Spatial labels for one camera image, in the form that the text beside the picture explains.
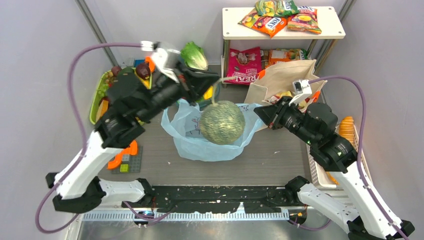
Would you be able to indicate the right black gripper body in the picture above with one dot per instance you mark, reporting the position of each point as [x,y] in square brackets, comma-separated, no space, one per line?
[277,112]

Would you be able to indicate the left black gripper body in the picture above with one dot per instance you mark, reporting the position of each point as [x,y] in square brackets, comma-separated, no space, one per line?
[185,85]

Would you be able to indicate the red white chips bag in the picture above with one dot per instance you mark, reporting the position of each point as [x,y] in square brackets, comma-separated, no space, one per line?
[276,97]

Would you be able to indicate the yellow bell pepper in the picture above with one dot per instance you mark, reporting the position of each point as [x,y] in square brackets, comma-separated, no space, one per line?
[209,93]

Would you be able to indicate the beige canvas tote bag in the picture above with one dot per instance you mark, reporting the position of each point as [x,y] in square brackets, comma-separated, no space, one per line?
[279,78]

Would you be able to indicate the light blue plastic bag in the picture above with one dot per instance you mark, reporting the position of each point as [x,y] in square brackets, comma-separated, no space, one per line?
[192,145]

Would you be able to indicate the green cantaloupe melon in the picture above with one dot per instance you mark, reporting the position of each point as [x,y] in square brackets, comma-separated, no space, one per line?
[222,123]

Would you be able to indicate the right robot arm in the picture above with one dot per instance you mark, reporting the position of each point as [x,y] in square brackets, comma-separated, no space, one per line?
[369,217]

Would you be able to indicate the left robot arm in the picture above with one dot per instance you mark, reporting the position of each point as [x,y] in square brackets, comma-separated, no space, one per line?
[78,187]

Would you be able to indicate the green lettuce head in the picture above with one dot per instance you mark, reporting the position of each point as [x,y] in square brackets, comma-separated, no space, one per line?
[194,56]

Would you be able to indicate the teal vegetable tray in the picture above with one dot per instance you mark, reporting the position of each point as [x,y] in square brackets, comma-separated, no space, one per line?
[188,77]

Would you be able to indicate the dark purple fruit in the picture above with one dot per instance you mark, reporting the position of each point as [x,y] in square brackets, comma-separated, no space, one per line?
[143,71]

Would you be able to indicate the pink Real snack bag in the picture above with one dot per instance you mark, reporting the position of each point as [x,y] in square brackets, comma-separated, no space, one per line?
[243,66]

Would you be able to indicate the orange green snack bag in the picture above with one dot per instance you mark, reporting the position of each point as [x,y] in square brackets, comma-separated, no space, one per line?
[276,56]

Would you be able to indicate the stack of round crackers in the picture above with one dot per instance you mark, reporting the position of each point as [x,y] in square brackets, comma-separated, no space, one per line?
[347,129]

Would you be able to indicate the white plastic basket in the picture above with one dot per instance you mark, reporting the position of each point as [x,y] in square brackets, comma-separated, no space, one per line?
[320,178]

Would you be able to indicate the green fruit tray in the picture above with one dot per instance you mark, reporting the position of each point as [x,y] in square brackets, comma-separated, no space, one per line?
[100,95]

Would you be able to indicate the orange toy piece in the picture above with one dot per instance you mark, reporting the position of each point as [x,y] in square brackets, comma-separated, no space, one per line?
[132,150]

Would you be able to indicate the orange Fox's snack bag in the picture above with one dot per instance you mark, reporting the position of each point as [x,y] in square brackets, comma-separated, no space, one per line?
[264,24]

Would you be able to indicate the grey lego baseplate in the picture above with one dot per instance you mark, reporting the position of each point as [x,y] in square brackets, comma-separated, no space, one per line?
[132,165]

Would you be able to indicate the yellow orange snack bag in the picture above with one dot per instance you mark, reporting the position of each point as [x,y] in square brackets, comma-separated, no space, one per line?
[306,20]

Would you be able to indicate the white two-tier shelf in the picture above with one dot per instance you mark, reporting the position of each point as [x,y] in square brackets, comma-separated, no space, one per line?
[328,21]

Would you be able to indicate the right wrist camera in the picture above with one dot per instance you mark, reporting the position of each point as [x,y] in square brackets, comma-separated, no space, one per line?
[302,90]

